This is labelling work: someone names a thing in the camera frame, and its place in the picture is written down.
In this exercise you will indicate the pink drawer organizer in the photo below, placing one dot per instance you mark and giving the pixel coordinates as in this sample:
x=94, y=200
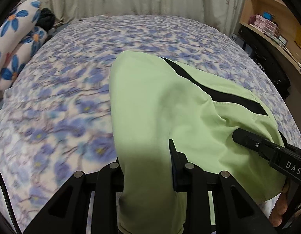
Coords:
x=264, y=25

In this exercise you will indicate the purple floral fleece blanket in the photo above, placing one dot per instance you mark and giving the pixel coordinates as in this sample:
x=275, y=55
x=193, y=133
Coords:
x=67, y=90

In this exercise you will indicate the white printed box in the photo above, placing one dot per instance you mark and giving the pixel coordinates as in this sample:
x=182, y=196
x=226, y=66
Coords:
x=233, y=37

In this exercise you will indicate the wooden shelf desk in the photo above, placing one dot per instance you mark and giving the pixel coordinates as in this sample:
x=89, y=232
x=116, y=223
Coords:
x=284, y=14

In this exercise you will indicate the rolled blue flower quilt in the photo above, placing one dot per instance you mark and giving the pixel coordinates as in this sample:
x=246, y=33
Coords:
x=19, y=29

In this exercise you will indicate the black bundled cloth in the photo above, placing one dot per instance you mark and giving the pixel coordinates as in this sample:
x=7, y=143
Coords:
x=47, y=17

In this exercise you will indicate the black white-printed garment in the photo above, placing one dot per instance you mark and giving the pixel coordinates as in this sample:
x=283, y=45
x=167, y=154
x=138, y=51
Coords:
x=264, y=58

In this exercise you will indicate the person's right hand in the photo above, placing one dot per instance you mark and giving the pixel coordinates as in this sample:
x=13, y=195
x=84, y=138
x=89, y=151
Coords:
x=280, y=207

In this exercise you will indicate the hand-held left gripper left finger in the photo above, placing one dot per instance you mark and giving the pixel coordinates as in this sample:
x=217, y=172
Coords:
x=109, y=178

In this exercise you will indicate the blue small box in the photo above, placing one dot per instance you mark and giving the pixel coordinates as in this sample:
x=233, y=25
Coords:
x=267, y=15

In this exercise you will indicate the green and black hooded jacket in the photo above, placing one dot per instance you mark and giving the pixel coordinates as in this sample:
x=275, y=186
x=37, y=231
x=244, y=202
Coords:
x=165, y=102

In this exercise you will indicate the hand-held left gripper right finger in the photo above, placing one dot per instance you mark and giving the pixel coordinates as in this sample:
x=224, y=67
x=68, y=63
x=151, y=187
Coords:
x=175, y=175

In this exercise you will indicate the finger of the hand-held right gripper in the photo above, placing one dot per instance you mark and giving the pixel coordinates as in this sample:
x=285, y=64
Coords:
x=250, y=140

